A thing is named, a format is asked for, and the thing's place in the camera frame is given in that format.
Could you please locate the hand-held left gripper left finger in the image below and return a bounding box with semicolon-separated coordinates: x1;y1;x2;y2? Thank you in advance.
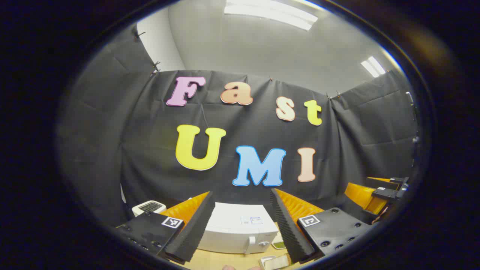
114;191;216;264

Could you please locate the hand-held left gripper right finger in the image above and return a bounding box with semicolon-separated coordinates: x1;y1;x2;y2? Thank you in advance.
270;188;372;264

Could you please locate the white microwave oven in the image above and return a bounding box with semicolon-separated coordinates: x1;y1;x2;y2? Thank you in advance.
187;202;280;255

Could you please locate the white plastic food box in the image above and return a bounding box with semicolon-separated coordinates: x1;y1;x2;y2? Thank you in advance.
259;254;292;270

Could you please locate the white toaster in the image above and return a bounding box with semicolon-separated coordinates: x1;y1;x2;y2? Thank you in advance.
132;200;167;217

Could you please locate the black backdrop cloth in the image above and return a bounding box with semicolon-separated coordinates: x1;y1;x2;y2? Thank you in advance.
58;26;419;227

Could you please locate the small ceiling light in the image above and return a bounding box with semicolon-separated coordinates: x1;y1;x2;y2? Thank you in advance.
361;56;386;78

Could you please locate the long ceiling light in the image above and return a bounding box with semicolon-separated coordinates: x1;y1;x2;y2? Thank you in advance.
224;0;318;31

